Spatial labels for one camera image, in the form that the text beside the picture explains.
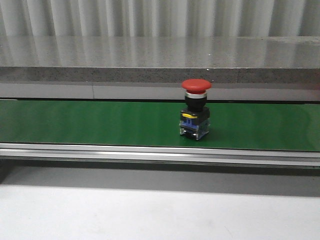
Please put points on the red mushroom push button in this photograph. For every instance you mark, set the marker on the red mushroom push button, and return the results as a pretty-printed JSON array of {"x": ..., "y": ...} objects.
[{"x": 195, "y": 118}]

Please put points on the grey speckled stone counter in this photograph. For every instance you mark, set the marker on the grey speckled stone counter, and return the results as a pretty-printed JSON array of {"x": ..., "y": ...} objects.
[{"x": 268, "y": 69}]

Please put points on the white pleated curtain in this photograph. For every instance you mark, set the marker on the white pleated curtain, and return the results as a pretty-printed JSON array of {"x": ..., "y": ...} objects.
[{"x": 160, "y": 18}]

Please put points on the aluminium conveyor frame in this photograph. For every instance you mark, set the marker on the aluminium conveyor frame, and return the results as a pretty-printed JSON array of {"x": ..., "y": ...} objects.
[{"x": 160, "y": 155}]

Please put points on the green conveyor belt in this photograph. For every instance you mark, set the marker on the green conveyor belt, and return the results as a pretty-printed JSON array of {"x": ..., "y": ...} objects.
[{"x": 261, "y": 126}]

